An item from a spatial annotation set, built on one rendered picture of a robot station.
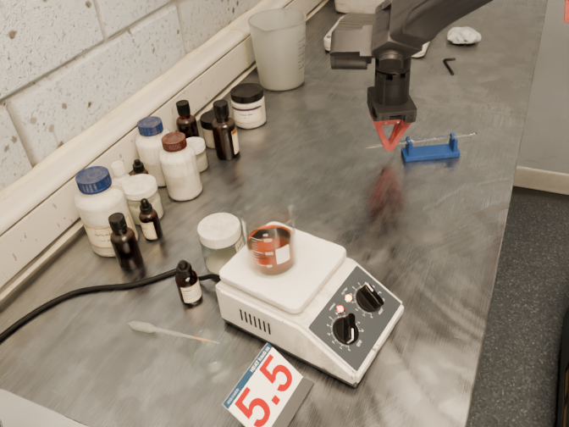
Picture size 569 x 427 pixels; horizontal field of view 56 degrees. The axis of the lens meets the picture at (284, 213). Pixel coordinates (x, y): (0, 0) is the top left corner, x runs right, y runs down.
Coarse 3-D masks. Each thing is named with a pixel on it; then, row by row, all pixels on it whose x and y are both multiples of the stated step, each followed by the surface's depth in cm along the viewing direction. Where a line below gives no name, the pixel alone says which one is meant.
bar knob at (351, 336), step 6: (342, 318) 62; (348, 318) 61; (354, 318) 61; (336, 324) 62; (342, 324) 62; (348, 324) 61; (354, 324) 61; (336, 330) 61; (342, 330) 62; (348, 330) 60; (354, 330) 60; (336, 336) 61; (342, 336) 61; (348, 336) 60; (354, 336) 60; (342, 342) 61; (348, 342) 61
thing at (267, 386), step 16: (272, 352) 62; (272, 368) 61; (288, 368) 62; (256, 384) 59; (272, 384) 60; (288, 384) 61; (240, 400) 58; (256, 400) 59; (272, 400) 60; (240, 416) 57; (256, 416) 58
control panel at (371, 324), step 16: (352, 272) 67; (352, 288) 66; (336, 304) 64; (352, 304) 64; (384, 304) 66; (400, 304) 67; (320, 320) 62; (368, 320) 64; (384, 320) 65; (320, 336) 61; (368, 336) 63; (336, 352) 60; (352, 352) 61; (368, 352) 62; (352, 368) 60
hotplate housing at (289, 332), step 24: (216, 288) 67; (336, 288) 65; (384, 288) 68; (240, 312) 66; (264, 312) 63; (288, 312) 62; (312, 312) 62; (264, 336) 66; (288, 336) 63; (312, 336) 61; (384, 336) 64; (312, 360) 63; (336, 360) 60
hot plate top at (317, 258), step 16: (304, 240) 69; (320, 240) 69; (240, 256) 67; (304, 256) 67; (320, 256) 66; (336, 256) 66; (224, 272) 65; (240, 272) 65; (304, 272) 64; (320, 272) 64; (240, 288) 64; (256, 288) 63; (272, 288) 63; (288, 288) 63; (304, 288) 62; (288, 304) 61; (304, 304) 61
